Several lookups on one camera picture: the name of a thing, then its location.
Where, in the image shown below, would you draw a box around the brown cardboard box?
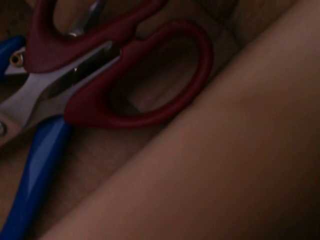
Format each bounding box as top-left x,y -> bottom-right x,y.
0,0 -> 320,240

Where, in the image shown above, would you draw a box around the blue-handled pliers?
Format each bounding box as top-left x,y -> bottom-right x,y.
0,0 -> 108,240

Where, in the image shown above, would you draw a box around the red-handled scissors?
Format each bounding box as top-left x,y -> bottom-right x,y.
0,0 -> 215,151

